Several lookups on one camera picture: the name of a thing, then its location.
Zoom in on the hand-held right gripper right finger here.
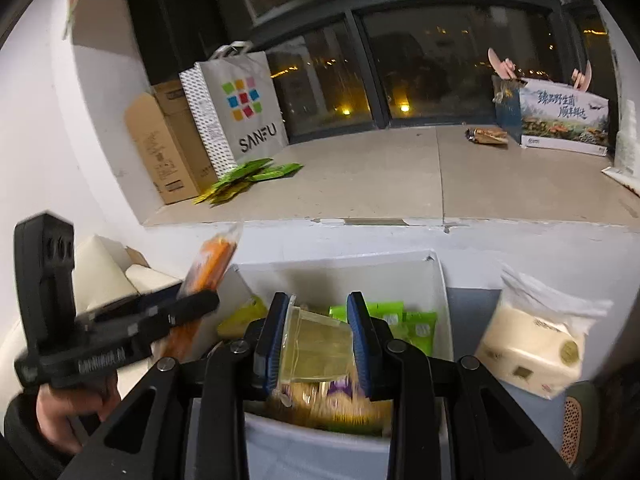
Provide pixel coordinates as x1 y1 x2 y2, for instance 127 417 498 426
348 291 576 480

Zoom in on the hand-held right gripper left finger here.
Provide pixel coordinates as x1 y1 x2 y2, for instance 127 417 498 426
60 294 296 480

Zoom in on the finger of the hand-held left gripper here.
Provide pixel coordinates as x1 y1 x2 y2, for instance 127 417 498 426
150 290 221 341

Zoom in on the clear yellowish snack packet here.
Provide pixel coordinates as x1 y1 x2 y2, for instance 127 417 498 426
280 305 358 386

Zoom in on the orange snack packet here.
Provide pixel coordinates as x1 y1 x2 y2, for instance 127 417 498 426
165 224 244 361

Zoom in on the yellow snack packet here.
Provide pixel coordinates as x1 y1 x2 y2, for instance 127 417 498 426
217 296 269 341

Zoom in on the white storage bin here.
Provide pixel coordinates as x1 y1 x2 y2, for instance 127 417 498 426
190 249 457 480

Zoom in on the person's left forearm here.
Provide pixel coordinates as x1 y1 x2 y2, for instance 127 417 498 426
0 392 68 480

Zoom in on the person's left hand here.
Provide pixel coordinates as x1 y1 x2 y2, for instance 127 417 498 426
37 387 121 453

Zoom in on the green snack packet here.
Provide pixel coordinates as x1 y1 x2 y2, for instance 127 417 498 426
400 310 439 357
329 301 406 332

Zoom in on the beige snack packet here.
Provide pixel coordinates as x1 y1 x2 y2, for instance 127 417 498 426
267 380 396 436

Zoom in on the pile of green yellow packets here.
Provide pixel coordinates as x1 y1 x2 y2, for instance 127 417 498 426
192 158 304 207

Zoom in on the brown cardboard box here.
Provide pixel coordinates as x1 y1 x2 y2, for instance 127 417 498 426
124 79 218 206

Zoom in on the tissue pack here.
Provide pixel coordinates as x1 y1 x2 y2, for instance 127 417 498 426
474 262 615 401

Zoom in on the white paper shopping bag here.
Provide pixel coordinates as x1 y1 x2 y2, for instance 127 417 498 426
179 41 290 181

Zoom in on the brown perforated object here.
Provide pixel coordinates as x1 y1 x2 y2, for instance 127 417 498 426
559 380 601 468

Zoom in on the brown snack packet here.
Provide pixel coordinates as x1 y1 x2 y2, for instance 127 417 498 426
465 126 509 147

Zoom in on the dark blue gift box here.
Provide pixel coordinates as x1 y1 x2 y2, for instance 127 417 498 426
491 75 528 143

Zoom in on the white landscape printed box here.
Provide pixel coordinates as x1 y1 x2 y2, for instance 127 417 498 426
517 79 612 157

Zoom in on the pink ornament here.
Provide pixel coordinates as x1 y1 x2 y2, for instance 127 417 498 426
487 47 518 81
570 60 594 91

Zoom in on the white packaging foam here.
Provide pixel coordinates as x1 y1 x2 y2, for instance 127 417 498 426
601 97 640 196

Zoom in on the dark window frame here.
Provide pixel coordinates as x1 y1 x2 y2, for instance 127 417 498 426
125 0 621 143

